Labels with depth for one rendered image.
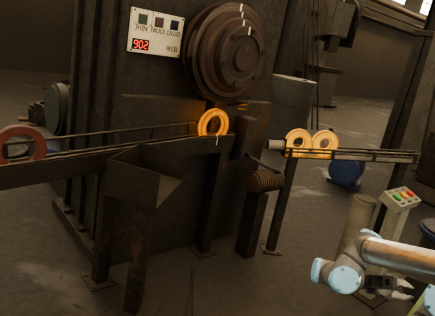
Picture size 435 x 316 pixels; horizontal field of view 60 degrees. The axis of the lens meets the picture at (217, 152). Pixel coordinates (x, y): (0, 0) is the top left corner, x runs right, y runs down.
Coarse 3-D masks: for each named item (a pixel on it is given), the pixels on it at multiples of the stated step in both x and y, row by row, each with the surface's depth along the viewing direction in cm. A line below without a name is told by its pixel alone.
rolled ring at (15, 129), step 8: (8, 128) 130; (16, 128) 131; (24, 128) 133; (32, 128) 135; (0, 136) 129; (8, 136) 131; (32, 136) 136; (40, 136) 137; (0, 144) 130; (40, 144) 138; (0, 152) 131; (40, 152) 139; (0, 160) 132
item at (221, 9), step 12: (216, 12) 165; (252, 12) 178; (204, 24) 163; (192, 36) 166; (264, 36) 188; (192, 48) 164; (192, 60) 165; (192, 72) 168; (204, 84) 174; (252, 84) 194; (216, 96) 181; (240, 96) 191
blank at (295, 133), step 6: (294, 132) 208; (300, 132) 209; (306, 132) 209; (288, 138) 209; (294, 138) 209; (306, 138) 210; (288, 144) 210; (306, 144) 211; (294, 150) 212; (300, 150) 212; (306, 150) 212
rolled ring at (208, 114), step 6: (216, 108) 190; (204, 114) 186; (210, 114) 186; (216, 114) 188; (222, 114) 191; (204, 120) 185; (222, 120) 195; (228, 120) 195; (198, 126) 187; (204, 126) 186; (222, 126) 196; (228, 126) 196; (198, 132) 188; (204, 132) 187; (222, 132) 195
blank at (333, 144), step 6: (318, 132) 211; (324, 132) 210; (330, 132) 210; (312, 138) 213; (318, 138) 210; (324, 138) 211; (330, 138) 211; (336, 138) 211; (312, 144) 212; (318, 144) 212; (330, 144) 213; (336, 144) 212; (324, 156) 214
